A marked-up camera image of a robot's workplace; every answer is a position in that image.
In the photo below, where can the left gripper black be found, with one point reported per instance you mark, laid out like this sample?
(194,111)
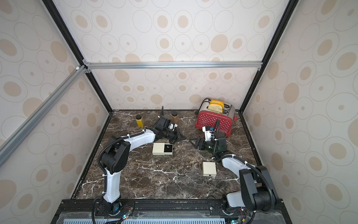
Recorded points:
(177,137)

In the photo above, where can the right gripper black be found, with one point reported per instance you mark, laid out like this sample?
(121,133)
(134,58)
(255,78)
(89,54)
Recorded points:
(203,144)

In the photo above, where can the cream drawer jewelry box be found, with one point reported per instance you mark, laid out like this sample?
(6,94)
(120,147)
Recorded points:
(160,149)

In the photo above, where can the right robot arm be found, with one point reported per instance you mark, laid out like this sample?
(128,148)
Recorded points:
(257,192)

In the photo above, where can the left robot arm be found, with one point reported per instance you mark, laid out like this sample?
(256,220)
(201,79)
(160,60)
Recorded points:
(113,158)

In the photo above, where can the cream square box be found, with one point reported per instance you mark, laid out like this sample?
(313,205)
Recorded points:
(209,169)

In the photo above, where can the brown spice jar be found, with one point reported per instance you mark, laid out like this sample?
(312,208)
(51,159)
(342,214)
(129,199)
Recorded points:
(174,117)

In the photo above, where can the red polka dot toaster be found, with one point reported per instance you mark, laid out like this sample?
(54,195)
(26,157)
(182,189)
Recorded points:
(206,117)

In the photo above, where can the pale toast slice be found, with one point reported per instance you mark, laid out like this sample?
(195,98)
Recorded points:
(215,108)

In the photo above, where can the yellow spice jar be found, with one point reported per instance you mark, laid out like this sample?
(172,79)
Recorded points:
(140,121)

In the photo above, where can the yellow toast slice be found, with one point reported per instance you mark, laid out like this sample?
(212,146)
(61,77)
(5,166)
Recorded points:
(215,102)

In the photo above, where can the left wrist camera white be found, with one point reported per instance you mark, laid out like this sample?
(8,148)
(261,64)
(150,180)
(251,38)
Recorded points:
(172,126)

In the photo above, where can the back aluminium rail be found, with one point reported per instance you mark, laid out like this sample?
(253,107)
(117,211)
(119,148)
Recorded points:
(176,65)

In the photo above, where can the aluminium rail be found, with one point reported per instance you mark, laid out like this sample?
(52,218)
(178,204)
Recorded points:
(17,138)
(176,65)

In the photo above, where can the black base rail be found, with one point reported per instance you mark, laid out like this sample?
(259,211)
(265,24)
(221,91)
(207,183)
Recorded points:
(164,211)

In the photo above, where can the left aluminium rail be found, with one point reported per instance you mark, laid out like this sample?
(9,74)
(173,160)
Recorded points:
(17,138)

